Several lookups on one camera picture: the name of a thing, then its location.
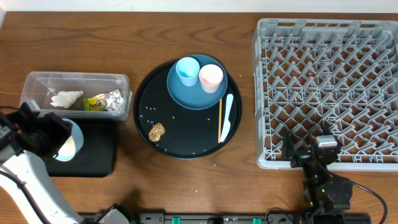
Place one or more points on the black rectangular tray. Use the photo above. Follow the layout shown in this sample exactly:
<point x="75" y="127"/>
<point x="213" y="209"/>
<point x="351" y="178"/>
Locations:
<point x="97" y="156"/>

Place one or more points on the light blue bowl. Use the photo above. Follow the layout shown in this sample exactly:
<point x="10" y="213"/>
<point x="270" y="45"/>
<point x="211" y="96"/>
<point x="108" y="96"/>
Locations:
<point x="73" y="144"/>

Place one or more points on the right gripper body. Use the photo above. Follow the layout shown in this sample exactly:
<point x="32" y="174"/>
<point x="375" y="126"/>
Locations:
<point x="301" y="158"/>

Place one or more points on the light blue plastic knife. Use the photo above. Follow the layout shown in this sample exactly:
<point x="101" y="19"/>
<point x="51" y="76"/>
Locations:
<point x="226" y="124"/>

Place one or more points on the dark blue plate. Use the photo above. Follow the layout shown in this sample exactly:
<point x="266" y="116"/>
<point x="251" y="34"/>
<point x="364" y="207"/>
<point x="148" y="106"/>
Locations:
<point x="194" y="97"/>

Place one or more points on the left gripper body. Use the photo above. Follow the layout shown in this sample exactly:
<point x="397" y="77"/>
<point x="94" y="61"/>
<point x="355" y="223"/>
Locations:
<point x="50" y="136"/>

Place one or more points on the yellow snack wrapper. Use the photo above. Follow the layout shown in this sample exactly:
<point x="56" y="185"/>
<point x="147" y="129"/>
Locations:
<point x="112" y="101"/>

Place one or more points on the pink cup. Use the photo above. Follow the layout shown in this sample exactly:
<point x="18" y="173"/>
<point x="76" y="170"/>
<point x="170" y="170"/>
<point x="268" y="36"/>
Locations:
<point x="210" y="77"/>

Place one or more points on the clear plastic bin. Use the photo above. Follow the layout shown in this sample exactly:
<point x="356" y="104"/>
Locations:
<point x="39" y="87"/>

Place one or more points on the brown walnut shell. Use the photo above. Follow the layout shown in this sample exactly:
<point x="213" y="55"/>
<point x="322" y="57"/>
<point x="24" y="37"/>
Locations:
<point x="157" y="131"/>

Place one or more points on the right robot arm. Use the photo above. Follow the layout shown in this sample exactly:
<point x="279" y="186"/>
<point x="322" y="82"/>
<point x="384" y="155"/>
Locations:
<point x="326" y="192"/>

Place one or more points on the light blue cup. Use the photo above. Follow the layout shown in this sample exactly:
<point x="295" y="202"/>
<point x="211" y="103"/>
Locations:
<point x="188" y="69"/>

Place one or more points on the black mounting rail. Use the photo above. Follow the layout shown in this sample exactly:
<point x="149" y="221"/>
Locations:
<point x="269" y="218"/>

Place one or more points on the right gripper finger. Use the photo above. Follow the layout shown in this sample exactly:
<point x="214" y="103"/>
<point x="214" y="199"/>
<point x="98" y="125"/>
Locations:
<point x="326" y="130"/>
<point x="288" y="149"/>

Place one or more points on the grey dishwasher rack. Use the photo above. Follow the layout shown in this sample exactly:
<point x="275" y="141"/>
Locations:
<point x="344" y="72"/>

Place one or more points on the round black serving tray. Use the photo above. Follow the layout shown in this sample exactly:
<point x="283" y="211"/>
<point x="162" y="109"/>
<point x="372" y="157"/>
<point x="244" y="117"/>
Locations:
<point x="189" y="134"/>

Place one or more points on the white tissue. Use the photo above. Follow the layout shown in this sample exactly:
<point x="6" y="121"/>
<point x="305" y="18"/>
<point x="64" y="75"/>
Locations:
<point x="65" y="99"/>

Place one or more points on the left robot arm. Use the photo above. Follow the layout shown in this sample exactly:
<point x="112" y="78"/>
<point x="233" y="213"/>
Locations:
<point x="26" y="180"/>

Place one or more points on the wooden chopstick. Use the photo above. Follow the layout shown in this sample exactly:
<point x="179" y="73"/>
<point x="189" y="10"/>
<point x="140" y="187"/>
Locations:
<point x="219" y="120"/>

